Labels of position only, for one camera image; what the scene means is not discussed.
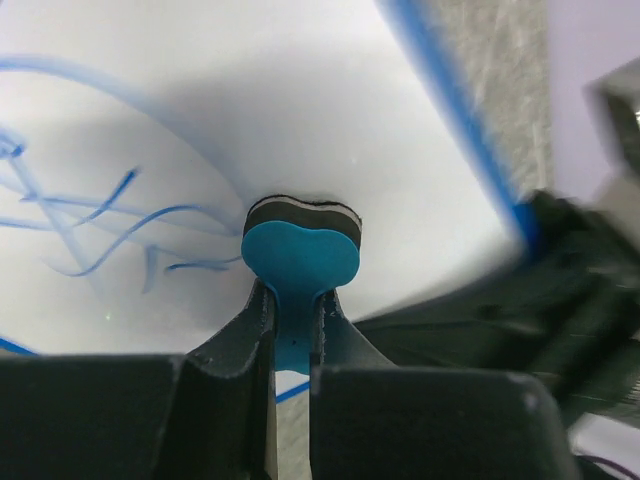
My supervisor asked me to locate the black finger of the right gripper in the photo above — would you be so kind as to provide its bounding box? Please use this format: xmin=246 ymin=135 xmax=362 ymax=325
xmin=358 ymin=192 xmax=639 ymax=415

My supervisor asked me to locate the blue heart-shaped eraser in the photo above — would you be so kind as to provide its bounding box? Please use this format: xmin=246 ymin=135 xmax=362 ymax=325
xmin=241 ymin=194 xmax=362 ymax=375

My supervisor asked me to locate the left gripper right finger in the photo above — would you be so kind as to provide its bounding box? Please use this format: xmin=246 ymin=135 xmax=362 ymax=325
xmin=310 ymin=290 xmax=398 ymax=372

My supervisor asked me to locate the blue-framed whiteboard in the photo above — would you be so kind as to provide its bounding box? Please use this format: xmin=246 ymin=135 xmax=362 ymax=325
xmin=0 ymin=0 xmax=544 ymax=404

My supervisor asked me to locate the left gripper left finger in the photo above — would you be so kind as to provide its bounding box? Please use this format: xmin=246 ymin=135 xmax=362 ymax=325
xmin=184 ymin=280 xmax=275 ymax=479

